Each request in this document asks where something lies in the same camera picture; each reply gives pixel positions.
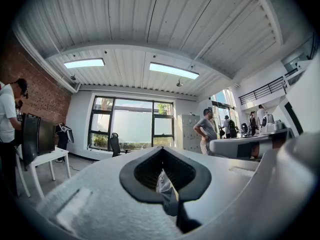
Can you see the grey robe garment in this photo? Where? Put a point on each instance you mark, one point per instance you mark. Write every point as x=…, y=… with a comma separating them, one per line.
x=167, y=194

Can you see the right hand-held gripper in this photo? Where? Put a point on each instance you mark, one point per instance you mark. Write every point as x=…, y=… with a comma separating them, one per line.
x=280, y=131

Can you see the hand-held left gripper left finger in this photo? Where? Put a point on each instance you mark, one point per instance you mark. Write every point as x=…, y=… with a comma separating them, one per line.
x=100, y=204

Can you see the tall side window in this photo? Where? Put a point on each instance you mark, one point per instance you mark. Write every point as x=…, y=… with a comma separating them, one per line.
x=222, y=101

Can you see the long ceiling light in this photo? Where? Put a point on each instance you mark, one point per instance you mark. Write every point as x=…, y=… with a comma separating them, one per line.
x=173, y=71
x=83, y=63

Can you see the black white equipment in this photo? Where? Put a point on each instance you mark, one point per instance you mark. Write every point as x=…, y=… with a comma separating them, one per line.
x=68, y=134

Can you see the black balcony railing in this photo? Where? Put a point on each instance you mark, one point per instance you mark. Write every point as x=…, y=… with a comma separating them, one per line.
x=265, y=89

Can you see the ceiling spot lamp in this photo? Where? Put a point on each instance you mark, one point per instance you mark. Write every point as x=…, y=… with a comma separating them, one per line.
x=72, y=77
x=179, y=83

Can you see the white side table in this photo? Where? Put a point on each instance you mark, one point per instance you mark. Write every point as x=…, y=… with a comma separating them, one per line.
x=50, y=156

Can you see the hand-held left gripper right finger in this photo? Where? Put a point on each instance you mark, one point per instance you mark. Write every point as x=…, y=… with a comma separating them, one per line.
x=225, y=184

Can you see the black monitor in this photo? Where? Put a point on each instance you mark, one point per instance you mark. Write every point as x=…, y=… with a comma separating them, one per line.
x=30, y=139
x=46, y=136

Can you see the black office chair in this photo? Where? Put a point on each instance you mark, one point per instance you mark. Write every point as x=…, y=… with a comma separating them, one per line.
x=115, y=144

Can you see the large black-framed window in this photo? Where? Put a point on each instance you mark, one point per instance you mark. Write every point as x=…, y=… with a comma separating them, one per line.
x=132, y=124

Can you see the grey metal lockers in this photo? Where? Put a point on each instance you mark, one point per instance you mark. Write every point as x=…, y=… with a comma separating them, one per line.
x=190, y=131

